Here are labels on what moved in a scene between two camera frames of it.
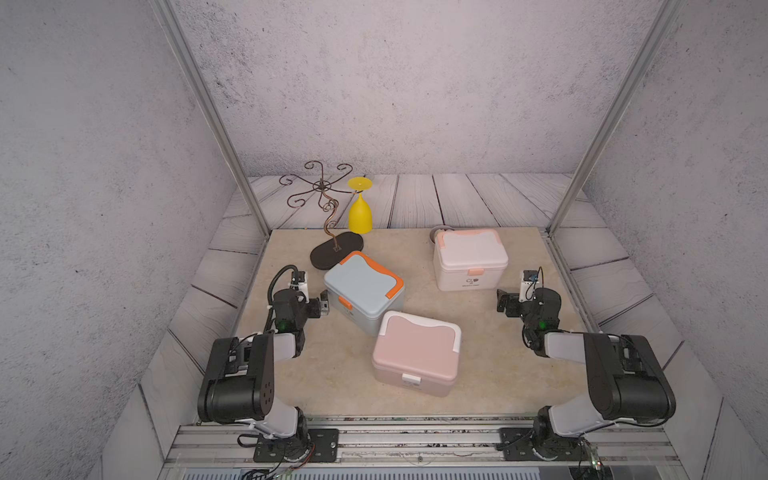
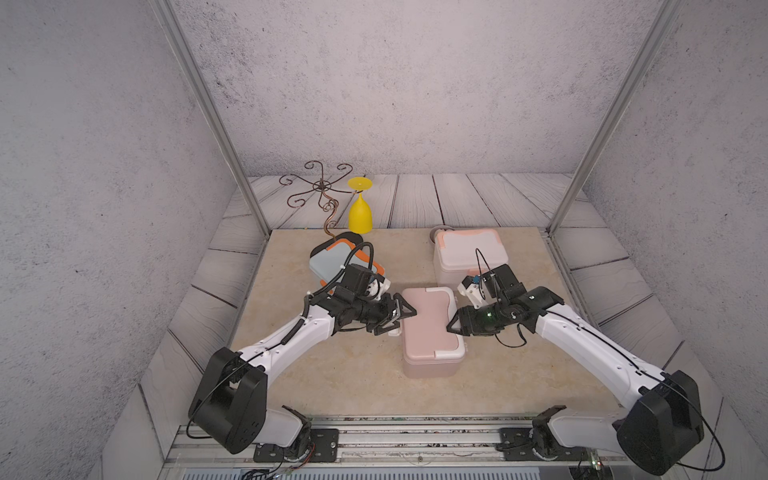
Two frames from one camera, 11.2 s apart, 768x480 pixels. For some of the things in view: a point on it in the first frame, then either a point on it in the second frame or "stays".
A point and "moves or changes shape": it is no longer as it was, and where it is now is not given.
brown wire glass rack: x=325 y=256 stays
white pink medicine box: x=469 y=260 stays
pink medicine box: x=418 y=354 moves or changes shape
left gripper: x=314 y=312 -> x=385 y=307
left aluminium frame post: x=167 y=13 stays
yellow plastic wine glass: x=360 y=213 stays
